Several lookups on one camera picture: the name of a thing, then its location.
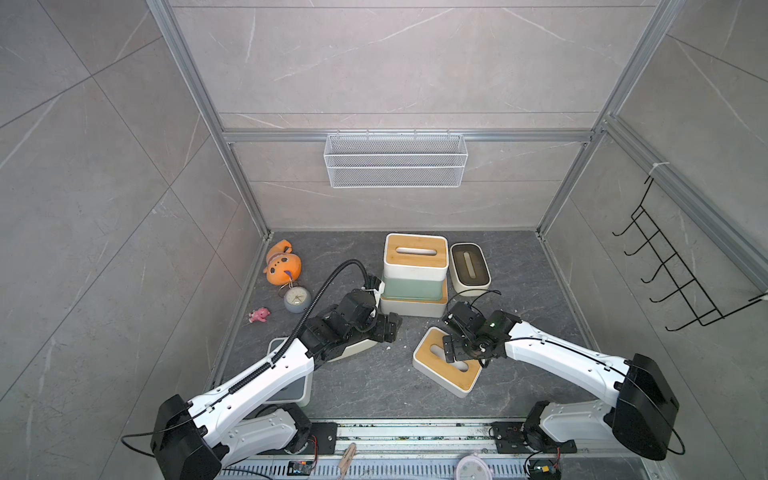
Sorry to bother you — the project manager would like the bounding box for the orange plush toy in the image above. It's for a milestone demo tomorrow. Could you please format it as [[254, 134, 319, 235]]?
[[263, 240, 302, 287]]

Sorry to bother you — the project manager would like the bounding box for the pink round object front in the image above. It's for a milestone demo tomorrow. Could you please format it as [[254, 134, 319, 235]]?
[[454, 454, 493, 480]]

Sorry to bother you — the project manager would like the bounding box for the cream box dark lid left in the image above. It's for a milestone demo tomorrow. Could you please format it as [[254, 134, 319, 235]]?
[[331, 339, 379, 362]]

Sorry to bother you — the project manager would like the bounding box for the wooden brush handle front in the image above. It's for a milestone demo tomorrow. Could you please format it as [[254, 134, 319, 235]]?
[[338, 443, 357, 480]]

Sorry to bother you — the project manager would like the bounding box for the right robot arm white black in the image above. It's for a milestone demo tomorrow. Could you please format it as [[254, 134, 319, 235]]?
[[441, 302, 680, 461]]

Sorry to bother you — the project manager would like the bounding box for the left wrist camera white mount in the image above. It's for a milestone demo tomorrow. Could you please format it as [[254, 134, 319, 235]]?
[[364, 275, 385, 307]]

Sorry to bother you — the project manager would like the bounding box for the white wire mesh basket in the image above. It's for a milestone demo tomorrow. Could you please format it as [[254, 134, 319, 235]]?
[[323, 133, 468, 189]]

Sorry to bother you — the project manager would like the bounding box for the black wire hook rack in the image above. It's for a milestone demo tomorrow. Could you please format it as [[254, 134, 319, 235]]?
[[612, 175, 767, 332]]

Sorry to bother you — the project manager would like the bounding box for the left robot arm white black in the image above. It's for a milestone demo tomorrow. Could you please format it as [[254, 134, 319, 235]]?
[[150, 289, 403, 479]]

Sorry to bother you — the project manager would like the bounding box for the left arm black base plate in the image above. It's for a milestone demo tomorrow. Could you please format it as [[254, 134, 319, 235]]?
[[301, 422, 339, 456]]

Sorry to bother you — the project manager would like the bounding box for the small circuit board front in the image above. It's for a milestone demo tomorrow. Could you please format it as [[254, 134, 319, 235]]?
[[286, 460, 316, 477]]

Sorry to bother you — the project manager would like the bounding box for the grey lid white tissue box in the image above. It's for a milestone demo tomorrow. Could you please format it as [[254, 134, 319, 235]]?
[[264, 370, 314, 407]]

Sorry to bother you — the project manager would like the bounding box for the cream box dark lid back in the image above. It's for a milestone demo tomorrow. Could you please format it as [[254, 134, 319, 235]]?
[[449, 242, 491, 298]]

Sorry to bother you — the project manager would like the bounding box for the cream box dark lid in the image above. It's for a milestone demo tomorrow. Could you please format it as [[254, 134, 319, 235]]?
[[449, 242, 491, 298], [331, 339, 379, 362]]

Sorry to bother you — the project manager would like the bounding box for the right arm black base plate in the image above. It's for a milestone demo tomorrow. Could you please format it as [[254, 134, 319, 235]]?
[[489, 421, 578, 454]]

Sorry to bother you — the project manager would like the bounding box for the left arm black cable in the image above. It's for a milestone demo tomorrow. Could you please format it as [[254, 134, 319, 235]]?
[[269, 259, 373, 367]]

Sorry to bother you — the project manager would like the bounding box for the green tissue box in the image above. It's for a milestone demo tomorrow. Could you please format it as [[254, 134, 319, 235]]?
[[383, 277, 446, 302]]

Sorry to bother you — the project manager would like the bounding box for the small bamboo lid tissue box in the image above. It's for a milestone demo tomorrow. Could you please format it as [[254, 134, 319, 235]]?
[[383, 233, 449, 282]]

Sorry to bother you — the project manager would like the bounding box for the small pink toy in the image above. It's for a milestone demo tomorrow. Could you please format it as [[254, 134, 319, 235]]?
[[248, 307, 271, 323]]

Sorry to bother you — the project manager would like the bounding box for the large bamboo lid tissue box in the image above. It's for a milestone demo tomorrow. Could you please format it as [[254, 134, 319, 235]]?
[[380, 281, 448, 319]]

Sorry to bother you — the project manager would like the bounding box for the small grey alarm clock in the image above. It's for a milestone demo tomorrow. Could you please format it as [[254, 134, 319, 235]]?
[[283, 286, 312, 314]]

